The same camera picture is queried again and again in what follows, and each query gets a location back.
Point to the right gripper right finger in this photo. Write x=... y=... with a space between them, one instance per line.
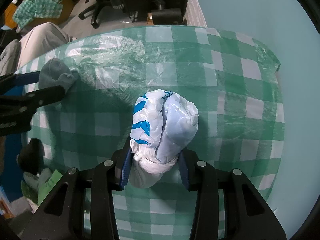
x=187 y=161

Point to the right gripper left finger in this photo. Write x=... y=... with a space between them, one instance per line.
x=122 y=160

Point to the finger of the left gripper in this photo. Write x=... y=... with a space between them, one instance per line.
x=42 y=97

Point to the grey sock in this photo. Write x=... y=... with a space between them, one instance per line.
x=56 y=73

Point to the white blue plastic bag bundle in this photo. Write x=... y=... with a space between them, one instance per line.
x=163 y=124

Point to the light green cloth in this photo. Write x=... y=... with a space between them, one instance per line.
x=46 y=182

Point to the black sock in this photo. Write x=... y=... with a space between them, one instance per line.
x=30 y=159

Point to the beige cushion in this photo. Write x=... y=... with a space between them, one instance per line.
x=40 y=40

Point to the green checkered tablecloth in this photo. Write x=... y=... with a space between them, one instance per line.
x=229 y=77

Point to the green checkered cloth on box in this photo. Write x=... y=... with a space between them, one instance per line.
x=28 y=10

